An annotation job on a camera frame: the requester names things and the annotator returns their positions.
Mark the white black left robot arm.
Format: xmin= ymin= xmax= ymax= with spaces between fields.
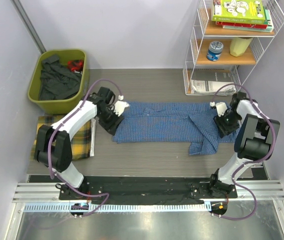
xmin=34 ymin=87 xmax=129 ymax=200

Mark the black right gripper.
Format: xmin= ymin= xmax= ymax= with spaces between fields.
xmin=213 ymin=110 xmax=242 ymax=138

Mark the red black garment in bin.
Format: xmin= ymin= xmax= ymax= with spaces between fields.
xmin=67 ymin=59 xmax=84 ymax=72

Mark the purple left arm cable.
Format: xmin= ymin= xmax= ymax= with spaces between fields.
xmin=49 ymin=78 xmax=125 ymax=230

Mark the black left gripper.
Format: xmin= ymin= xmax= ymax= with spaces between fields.
xmin=98 ymin=107 xmax=124 ymax=136

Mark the white wire shelf rack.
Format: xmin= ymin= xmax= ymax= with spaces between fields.
xmin=183 ymin=0 xmax=284 ymax=96

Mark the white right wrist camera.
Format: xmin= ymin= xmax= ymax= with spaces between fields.
xmin=210 ymin=101 xmax=228 ymax=117

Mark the blue white round tin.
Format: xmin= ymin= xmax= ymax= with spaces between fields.
xmin=206 ymin=41 xmax=224 ymax=62

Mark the blue checked long sleeve shirt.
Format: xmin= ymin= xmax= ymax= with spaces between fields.
xmin=113 ymin=101 xmax=238 ymax=155

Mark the dark grey shirt in bin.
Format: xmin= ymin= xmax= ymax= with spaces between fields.
xmin=39 ymin=54 xmax=82 ymax=101

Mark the aluminium extrusion rail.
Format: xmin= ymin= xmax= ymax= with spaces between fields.
xmin=13 ymin=180 xmax=284 ymax=203

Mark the red book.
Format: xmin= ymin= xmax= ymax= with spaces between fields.
xmin=215 ymin=21 xmax=268 ymax=30

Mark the white folded paper booklet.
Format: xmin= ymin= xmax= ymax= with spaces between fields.
xmin=190 ymin=79 xmax=236 ymax=95

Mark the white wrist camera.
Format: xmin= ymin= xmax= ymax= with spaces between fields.
xmin=210 ymin=101 xmax=228 ymax=117
xmin=113 ymin=95 xmax=130 ymax=116

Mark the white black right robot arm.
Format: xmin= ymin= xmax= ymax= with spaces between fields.
xmin=207 ymin=92 xmax=280 ymax=198

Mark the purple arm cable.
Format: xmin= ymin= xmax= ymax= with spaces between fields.
xmin=49 ymin=78 xmax=125 ymax=230
xmin=210 ymin=83 xmax=275 ymax=221

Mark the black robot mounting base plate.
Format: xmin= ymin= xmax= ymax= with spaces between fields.
xmin=59 ymin=175 xmax=238 ymax=201

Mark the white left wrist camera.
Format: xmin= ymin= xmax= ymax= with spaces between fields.
xmin=113 ymin=95 xmax=130 ymax=116

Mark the folded yellow plaid shirt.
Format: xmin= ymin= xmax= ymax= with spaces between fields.
xmin=37 ymin=114 xmax=96 ymax=161

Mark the pale yellow faceted vase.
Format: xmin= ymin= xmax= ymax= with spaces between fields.
xmin=230 ymin=37 xmax=253 ymax=57

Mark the olive green plastic bin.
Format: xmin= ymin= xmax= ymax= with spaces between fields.
xmin=28 ymin=49 xmax=89 ymax=115

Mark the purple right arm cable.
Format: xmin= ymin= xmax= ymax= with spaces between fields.
xmin=210 ymin=83 xmax=275 ymax=221

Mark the white slotted cable duct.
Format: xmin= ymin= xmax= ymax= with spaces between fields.
xmin=24 ymin=201 xmax=211 ymax=213

